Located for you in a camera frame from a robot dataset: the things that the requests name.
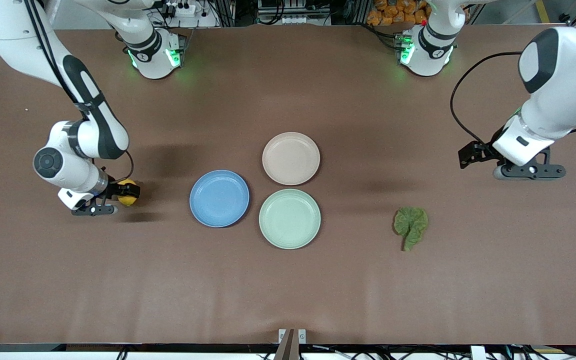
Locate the yellow lemon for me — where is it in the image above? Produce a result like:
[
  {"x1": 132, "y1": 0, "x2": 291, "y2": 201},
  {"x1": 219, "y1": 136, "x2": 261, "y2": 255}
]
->
[{"x1": 117, "y1": 179, "x2": 139, "y2": 207}]

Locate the green lettuce leaf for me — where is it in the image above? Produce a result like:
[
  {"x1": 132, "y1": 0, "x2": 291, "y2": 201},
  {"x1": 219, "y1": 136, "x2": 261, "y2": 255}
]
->
[{"x1": 393, "y1": 206, "x2": 430, "y2": 252}]

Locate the blue round plate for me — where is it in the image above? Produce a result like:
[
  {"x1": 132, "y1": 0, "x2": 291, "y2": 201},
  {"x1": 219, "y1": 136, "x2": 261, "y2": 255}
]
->
[{"x1": 189, "y1": 170, "x2": 251, "y2": 229}]

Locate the pale green round plate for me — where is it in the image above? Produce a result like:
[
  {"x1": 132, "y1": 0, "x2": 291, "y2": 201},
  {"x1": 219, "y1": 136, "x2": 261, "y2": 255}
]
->
[{"x1": 258, "y1": 188, "x2": 322, "y2": 250}]

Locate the beige round plate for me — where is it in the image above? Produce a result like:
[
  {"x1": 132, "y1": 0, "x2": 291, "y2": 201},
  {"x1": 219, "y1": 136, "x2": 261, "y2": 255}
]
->
[{"x1": 262, "y1": 132, "x2": 321, "y2": 187}]

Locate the bag of oranges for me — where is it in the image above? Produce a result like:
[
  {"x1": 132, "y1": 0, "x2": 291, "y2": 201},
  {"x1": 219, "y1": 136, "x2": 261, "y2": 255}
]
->
[{"x1": 366, "y1": 0, "x2": 431, "y2": 27}]

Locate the white power strip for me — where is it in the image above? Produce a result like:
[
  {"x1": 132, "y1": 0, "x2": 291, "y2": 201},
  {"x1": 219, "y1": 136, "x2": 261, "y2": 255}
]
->
[{"x1": 163, "y1": 0, "x2": 205, "y2": 18}]

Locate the metal equipment rack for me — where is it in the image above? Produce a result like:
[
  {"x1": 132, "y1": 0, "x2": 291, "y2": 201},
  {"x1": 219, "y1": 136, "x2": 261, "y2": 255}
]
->
[{"x1": 255, "y1": 0, "x2": 335, "y2": 26}]

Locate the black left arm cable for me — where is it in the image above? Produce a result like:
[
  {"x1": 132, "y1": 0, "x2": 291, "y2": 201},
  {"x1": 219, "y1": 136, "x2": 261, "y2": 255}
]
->
[{"x1": 449, "y1": 51, "x2": 524, "y2": 147}]

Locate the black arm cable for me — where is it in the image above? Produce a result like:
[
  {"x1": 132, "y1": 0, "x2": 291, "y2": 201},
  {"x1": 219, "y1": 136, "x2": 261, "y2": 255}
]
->
[
  {"x1": 449, "y1": 51, "x2": 524, "y2": 147},
  {"x1": 24, "y1": 0, "x2": 135, "y2": 183}
]

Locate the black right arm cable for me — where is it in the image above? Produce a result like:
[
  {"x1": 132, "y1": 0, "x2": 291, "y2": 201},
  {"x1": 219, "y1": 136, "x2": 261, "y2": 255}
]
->
[{"x1": 24, "y1": 0, "x2": 135, "y2": 183}]

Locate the small metal edge bracket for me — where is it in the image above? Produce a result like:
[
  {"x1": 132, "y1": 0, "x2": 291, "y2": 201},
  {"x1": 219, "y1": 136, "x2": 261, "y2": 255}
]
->
[{"x1": 278, "y1": 328, "x2": 307, "y2": 345}]

